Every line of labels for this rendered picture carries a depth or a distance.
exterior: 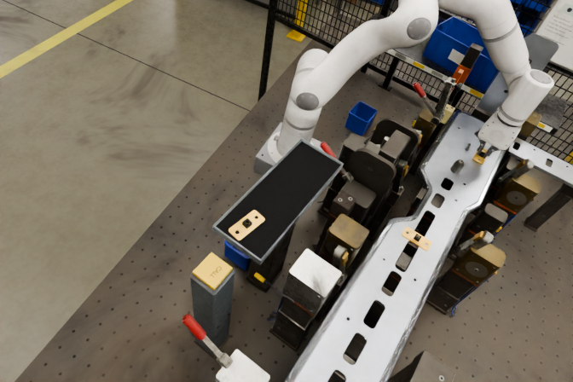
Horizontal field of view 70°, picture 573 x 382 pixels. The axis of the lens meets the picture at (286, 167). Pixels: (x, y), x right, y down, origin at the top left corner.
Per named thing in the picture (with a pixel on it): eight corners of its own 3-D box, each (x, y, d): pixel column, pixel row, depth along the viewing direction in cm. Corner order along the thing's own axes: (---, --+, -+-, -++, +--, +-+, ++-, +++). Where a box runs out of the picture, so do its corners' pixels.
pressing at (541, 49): (504, 121, 158) (561, 45, 132) (476, 107, 161) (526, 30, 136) (504, 120, 158) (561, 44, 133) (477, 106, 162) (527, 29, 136)
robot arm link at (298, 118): (281, 124, 143) (294, 72, 124) (291, 90, 155) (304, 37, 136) (315, 134, 144) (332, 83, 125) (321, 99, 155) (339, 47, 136)
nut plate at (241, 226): (239, 241, 91) (239, 239, 90) (227, 230, 92) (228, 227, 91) (265, 220, 95) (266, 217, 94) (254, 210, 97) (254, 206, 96)
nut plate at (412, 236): (431, 242, 117) (433, 240, 116) (427, 251, 115) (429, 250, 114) (406, 226, 120) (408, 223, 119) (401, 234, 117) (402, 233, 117)
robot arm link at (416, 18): (314, 90, 143) (306, 123, 133) (289, 68, 137) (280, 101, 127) (446, 1, 110) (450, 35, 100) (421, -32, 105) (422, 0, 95)
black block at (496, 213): (468, 271, 148) (513, 229, 126) (442, 256, 151) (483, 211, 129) (472, 261, 151) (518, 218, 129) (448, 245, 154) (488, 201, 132)
